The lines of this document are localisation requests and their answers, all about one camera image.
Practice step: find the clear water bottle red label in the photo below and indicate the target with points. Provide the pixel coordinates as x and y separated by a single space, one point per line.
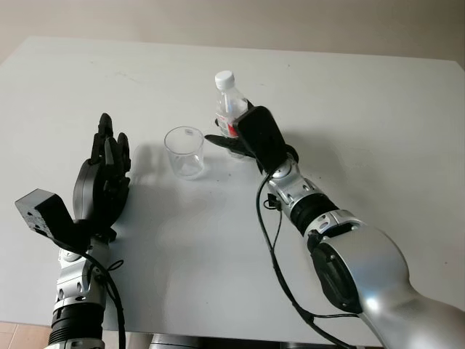
227 103

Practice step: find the clear plastic cup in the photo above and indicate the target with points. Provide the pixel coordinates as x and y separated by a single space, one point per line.
185 160

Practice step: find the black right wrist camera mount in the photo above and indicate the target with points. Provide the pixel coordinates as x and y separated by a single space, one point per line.
261 138

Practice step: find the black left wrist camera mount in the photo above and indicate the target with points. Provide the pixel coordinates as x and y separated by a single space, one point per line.
40 214

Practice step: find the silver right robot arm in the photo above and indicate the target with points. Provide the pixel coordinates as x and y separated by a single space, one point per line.
378 265

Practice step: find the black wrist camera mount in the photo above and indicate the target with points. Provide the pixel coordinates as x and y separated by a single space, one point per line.
40 214
261 138

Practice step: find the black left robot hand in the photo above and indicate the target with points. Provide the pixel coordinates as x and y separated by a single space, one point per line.
98 189

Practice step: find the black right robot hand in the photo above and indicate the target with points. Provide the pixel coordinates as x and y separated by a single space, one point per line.
232 144

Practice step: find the dark robot torso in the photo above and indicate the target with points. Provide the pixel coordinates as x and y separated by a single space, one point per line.
218 343

